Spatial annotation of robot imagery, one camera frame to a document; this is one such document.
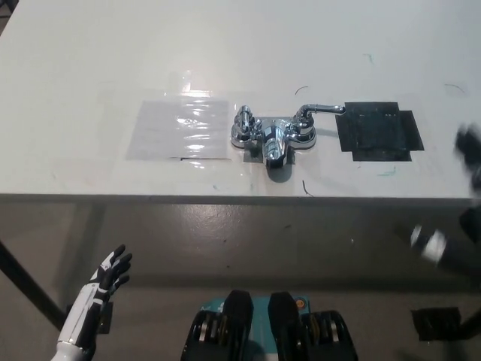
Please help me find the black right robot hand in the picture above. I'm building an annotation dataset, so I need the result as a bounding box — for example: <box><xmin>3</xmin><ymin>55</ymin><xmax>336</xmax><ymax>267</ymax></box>
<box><xmin>452</xmin><ymin>122</ymin><xmax>481</xmax><ymax>204</ymax></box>

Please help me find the glossy grey plastic sheet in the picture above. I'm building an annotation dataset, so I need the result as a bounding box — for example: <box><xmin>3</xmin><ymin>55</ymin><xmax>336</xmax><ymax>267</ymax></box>
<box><xmin>125</xmin><ymin>99</ymin><xmax>231</xmax><ymax>162</ymax></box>

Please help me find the black table leg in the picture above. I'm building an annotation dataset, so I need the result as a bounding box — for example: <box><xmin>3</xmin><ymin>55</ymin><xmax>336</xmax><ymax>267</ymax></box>
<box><xmin>0</xmin><ymin>238</ymin><xmax>65</xmax><ymax>330</ymax></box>

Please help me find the chrome faucet body with spout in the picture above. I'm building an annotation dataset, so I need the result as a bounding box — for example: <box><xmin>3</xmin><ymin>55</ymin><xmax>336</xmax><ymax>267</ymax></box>
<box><xmin>229</xmin><ymin>115</ymin><xmax>319</xmax><ymax>168</ymax></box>

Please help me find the black tape patch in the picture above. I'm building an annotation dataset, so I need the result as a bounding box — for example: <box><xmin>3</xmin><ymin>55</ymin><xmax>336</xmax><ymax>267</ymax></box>
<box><xmin>334</xmin><ymin>100</ymin><xmax>426</xmax><ymax>163</ymax></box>

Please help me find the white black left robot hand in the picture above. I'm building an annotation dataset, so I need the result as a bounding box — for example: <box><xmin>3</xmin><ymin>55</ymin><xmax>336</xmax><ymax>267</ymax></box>
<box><xmin>56</xmin><ymin>244</ymin><xmax>134</xmax><ymax>349</ymax></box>

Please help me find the chrome lever faucet handle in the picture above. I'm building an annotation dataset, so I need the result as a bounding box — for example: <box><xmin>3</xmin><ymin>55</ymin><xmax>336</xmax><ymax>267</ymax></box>
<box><xmin>298</xmin><ymin>102</ymin><xmax>347</xmax><ymax>129</ymax></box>

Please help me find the black rounded object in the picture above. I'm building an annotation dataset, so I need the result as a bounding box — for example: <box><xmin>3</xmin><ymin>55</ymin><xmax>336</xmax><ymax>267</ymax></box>
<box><xmin>459</xmin><ymin>205</ymin><xmax>481</xmax><ymax>246</ymax></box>

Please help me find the chrome upright faucet handle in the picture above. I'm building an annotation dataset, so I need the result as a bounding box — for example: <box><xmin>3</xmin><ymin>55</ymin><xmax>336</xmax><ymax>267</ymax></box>
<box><xmin>234</xmin><ymin>105</ymin><xmax>257</xmax><ymax>138</ymax></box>

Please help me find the black floor plate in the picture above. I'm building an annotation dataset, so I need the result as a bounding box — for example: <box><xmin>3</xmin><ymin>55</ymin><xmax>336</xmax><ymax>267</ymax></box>
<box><xmin>410</xmin><ymin>307</ymin><xmax>463</xmax><ymax>343</ymax></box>

